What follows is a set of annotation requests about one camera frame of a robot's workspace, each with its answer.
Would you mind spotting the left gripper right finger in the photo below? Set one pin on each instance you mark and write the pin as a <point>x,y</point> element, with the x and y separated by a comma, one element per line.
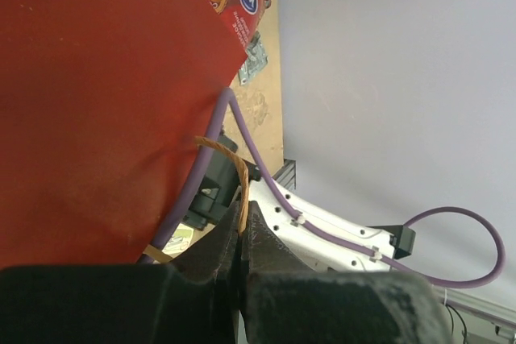
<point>285,301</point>

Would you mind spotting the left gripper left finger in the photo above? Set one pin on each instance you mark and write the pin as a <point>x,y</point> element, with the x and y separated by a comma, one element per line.
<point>189,300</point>

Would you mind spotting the red brown paper bag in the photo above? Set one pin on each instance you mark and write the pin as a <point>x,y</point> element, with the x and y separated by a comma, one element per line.
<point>100,104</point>

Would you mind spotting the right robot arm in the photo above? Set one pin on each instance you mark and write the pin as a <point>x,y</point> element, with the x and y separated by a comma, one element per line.
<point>307,229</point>

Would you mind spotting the small white green box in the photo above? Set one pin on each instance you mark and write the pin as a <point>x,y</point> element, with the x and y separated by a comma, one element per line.
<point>183,237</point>

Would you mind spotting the silver foil packet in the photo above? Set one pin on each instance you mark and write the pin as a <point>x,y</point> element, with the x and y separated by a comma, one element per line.
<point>256,61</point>

